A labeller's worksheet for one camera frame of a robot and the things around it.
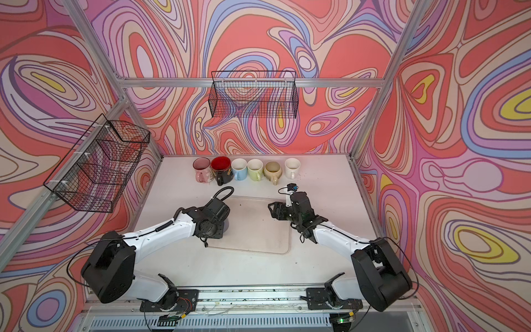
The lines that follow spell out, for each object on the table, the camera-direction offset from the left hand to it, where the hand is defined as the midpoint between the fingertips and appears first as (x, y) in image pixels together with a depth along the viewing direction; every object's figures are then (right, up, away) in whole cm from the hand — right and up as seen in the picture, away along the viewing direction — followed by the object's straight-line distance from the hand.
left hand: (220, 230), depth 87 cm
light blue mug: (+6, +28, +17) cm, 33 cm away
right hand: (+24, +9, 0) cm, 25 cm away
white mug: (+32, +28, +15) cm, 45 cm away
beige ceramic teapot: (+23, +26, +15) cm, 38 cm away
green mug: (+14, +28, +19) cm, 37 cm away
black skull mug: (-3, +28, +14) cm, 31 cm away
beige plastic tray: (+13, -1, +6) cm, 14 cm away
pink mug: (-14, +28, +16) cm, 35 cm away
